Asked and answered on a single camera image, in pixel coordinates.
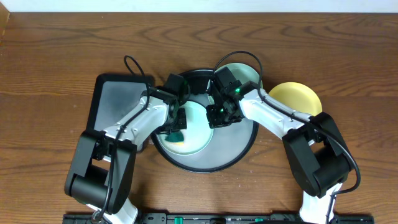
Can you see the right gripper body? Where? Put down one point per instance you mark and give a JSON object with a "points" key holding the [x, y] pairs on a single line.
{"points": [[219, 116]]}

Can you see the yellow plate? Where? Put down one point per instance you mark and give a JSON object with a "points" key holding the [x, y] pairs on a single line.
{"points": [[298, 97]]}

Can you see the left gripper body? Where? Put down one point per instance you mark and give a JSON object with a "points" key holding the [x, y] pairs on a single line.
{"points": [[175, 124]]}

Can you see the black rectangular tray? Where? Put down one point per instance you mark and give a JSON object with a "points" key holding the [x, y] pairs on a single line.
{"points": [[114, 96]]}

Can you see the mint green plate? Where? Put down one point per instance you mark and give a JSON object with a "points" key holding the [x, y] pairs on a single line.
{"points": [[197, 135], [242, 72]]}

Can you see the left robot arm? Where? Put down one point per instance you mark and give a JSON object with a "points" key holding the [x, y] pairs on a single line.
{"points": [[102, 168]]}

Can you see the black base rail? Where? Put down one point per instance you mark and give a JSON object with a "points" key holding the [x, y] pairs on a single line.
{"points": [[162, 218]]}

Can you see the black round tray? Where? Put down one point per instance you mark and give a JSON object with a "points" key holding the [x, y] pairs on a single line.
{"points": [[228, 144]]}

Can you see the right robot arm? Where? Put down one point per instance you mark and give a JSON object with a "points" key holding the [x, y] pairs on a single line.
{"points": [[318, 157]]}

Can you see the green yellow sponge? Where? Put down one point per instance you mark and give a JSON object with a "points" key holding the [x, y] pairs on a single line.
{"points": [[176, 138]]}

